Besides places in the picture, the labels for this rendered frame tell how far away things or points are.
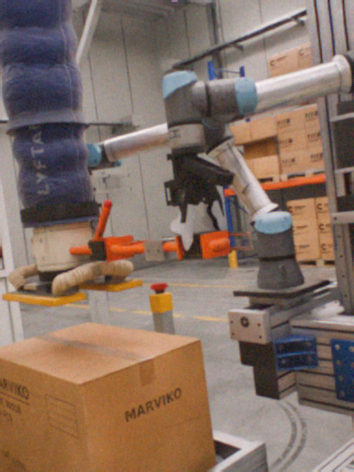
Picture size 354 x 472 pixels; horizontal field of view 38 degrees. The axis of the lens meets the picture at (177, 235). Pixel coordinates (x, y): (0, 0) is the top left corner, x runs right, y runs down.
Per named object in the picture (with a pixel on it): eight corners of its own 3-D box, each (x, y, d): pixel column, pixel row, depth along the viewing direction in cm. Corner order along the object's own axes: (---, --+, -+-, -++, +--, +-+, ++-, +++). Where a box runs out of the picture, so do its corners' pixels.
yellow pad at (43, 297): (1, 300, 156) (-1, 284, 155) (31, 293, 162) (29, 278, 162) (53, 307, 130) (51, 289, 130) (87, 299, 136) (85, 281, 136)
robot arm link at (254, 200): (268, 258, 171) (182, 122, 173) (269, 253, 185) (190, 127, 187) (300, 239, 168) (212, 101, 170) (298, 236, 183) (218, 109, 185)
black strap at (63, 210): (8, 225, 152) (6, 212, 152) (76, 217, 167) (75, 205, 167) (42, 220, 135) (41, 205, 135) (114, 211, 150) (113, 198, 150)
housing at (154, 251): (144, 261, 117) (141, 241, 117) (167, 256, 121) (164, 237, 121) (163, 261, 112) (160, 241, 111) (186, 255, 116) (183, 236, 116)
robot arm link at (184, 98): (203, 66, 103) (160, 71, 102) (209, 122, 103) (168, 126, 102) (197, 77, 111) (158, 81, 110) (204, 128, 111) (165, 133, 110)
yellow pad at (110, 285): (57, 288, 168) (55, 273, 168) (84, 282, 175) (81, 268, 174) (115, 292, 142) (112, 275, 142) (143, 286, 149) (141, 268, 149)
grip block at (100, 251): (88, 263, 133) (85, 240, 132) (119, 256, 139) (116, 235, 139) (106, 262, 126) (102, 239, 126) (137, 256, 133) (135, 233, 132)
